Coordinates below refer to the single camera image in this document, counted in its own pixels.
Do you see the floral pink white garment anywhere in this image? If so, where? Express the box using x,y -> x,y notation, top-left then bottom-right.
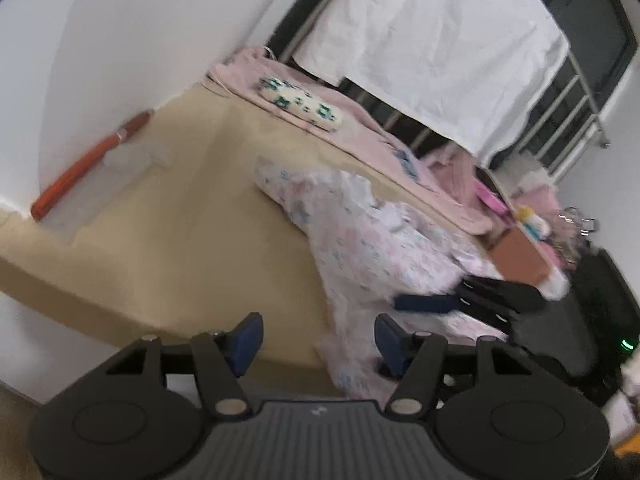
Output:
255,158 -> 506,404

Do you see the brown cardboard box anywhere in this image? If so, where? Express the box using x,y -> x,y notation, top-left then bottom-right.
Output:
488,228 -> 551,286

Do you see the magenta pink flat box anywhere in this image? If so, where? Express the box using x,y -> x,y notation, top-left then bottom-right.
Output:
473,180 -> 509,217

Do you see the yellow white plush toy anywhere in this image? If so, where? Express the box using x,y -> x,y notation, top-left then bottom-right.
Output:
515,206 -> 551,240

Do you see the metal window railing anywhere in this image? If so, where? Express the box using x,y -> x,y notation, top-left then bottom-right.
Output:
514,51 -> 611,180

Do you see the orange red stick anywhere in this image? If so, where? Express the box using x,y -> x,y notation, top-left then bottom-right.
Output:
30,110 -> 154,222

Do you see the green floral small pillow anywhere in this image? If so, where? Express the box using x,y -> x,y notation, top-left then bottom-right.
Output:
258,76 -> 343,131

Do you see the pink blanket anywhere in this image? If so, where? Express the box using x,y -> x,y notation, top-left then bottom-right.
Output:
207,47 -> 501,236

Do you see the white hanging sheet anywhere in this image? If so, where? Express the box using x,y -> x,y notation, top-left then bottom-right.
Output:
294,0 -> 570,164

